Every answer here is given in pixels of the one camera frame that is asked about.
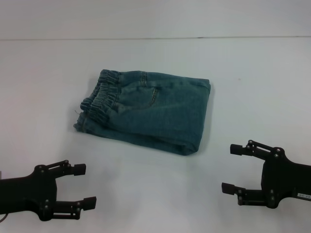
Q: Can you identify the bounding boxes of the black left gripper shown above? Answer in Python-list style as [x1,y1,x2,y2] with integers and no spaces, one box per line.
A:
[0,159,98,222]

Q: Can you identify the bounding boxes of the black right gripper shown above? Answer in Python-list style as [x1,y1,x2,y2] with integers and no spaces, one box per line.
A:
[221,139,311,210]

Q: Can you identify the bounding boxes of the blue denim shorts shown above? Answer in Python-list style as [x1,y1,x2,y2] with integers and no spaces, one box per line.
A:
[73,69,212,157]

